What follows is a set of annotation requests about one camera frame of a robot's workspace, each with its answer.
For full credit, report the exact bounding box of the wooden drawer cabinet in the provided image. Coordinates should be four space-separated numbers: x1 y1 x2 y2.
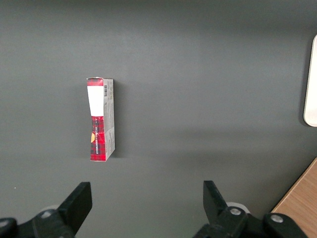
271 157 317 238

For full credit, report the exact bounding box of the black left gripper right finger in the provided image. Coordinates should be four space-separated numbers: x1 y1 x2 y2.
193 180 263 238

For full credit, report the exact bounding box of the red and grey carton box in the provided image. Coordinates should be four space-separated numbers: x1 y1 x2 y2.
86 77 116 162

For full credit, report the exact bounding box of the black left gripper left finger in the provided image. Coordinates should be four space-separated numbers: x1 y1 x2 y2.
14 181 93 238

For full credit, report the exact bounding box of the beige rectangular tray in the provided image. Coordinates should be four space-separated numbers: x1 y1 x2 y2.
303 34 317 127

